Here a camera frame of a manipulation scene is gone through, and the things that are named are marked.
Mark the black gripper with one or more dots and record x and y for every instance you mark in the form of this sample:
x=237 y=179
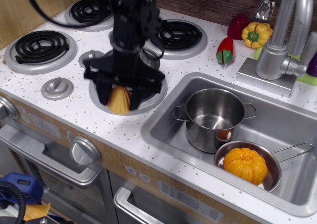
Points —
x=143 y=80

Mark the yellow toy corn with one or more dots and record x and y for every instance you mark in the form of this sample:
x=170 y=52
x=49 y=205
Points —
x=119 y=102

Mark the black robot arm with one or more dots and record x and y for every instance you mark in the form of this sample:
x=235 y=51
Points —
x=135 y=21

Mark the small steel pan on stove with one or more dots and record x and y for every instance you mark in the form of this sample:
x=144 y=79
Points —
x=149 y=59

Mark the silver stove knob middle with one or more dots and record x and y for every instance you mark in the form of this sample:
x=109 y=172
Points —
x=89 y=55

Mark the silver stove knob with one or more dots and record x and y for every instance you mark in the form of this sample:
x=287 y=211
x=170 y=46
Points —
x=89 y=55
x=57 y=89

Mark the silver stove knob front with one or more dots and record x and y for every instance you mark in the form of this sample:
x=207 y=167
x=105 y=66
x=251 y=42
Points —
x=57 y=89

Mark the front right black burner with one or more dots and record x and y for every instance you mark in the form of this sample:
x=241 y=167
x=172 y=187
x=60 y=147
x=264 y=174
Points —
x=148 y=103

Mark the black burner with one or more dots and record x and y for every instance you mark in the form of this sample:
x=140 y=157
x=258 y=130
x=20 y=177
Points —
x=148 y=103
x=181 y=40
x=40 y=52
x=84 y=12

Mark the silver oven dial knob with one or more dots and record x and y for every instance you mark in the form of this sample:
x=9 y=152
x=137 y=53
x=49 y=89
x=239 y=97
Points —
x=83 y=152

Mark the back right black burner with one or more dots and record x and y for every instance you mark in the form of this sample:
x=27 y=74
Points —
x=181 y=40

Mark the back left black burner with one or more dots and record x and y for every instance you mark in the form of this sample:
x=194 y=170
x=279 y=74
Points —
x=84 y=12

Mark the front left black burner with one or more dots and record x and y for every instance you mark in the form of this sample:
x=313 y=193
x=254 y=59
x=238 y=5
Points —
x=40 y=52

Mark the steel pot in sink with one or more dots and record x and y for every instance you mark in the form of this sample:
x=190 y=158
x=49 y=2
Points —
x=212 y=116

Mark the red toy chili pepper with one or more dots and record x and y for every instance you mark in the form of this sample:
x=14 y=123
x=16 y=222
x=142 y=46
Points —
x=225 y=51

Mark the silver left edge knob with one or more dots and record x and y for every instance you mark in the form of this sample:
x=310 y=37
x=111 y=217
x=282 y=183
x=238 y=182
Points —
x=7 y=110

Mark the blue clamp tool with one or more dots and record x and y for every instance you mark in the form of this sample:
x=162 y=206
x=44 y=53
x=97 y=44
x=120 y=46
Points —
x=30 y=187

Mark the dark red toy pepper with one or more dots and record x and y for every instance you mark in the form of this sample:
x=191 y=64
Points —
x=236 y=26

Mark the orange toy pumpkin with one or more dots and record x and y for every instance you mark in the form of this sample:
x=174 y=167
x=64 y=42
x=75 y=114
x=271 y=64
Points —
x=246 y=164

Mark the yellow toy bell pepper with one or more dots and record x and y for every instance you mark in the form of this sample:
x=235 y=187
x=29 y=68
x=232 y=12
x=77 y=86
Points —
x=256 y=34

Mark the yellow cloth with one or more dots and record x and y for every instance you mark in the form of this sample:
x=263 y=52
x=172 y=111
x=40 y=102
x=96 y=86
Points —
x=34 y=211

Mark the silver sink basin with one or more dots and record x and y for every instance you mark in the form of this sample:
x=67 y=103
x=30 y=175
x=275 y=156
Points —
x=288 y=132

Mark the silver toy faucet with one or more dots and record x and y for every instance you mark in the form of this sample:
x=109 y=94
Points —
x=286 y=55

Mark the purple toy eggplant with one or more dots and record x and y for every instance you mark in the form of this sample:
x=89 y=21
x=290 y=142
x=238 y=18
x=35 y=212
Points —
x=312 y=68

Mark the silver dishwasher door handle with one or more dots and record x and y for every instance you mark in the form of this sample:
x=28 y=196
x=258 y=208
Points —
x=121 y=202

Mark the silver oven door handle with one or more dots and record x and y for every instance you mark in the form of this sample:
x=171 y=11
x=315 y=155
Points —
x=34 y=151

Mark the steel saucepan with handle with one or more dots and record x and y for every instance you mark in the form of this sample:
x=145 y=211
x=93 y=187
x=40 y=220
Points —
x=274 y=173

